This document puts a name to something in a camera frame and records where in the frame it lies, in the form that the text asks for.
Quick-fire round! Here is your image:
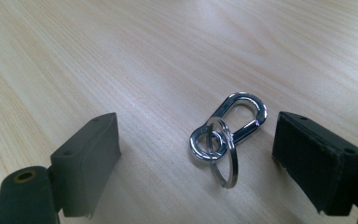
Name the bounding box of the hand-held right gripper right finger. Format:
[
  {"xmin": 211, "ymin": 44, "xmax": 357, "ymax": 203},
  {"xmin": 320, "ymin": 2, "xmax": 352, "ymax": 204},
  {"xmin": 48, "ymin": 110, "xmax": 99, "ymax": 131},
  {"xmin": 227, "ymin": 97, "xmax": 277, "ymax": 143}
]
[{"xmin": 271, "ymin": 111, "xmax": 358, "ymax": 224}]

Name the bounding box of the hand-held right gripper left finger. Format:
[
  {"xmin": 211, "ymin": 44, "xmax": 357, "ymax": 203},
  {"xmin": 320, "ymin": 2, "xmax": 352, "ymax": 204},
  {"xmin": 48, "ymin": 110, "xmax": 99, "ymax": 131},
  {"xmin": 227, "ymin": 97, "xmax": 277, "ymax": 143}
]
[{"xmin": 0, "ymin": 112, "xmax": 122, "ymax": 224}]

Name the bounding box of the silver metal carabiner clip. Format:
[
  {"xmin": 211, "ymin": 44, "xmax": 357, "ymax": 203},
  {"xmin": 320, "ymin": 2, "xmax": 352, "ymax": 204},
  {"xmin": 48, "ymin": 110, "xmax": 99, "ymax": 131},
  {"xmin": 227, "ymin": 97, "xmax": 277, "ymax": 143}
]
[{"xmin": 188, "ymin": 91, "xmax": 269, "ymax": 161}]

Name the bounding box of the silver metal split key ring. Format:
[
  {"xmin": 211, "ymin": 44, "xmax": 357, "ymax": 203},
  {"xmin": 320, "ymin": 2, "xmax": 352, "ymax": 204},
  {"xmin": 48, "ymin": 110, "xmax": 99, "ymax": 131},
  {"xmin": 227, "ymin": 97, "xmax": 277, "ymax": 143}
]
[{"xmin": 206, "ymin": 116, "xmax": 240, "ymax": 189}]

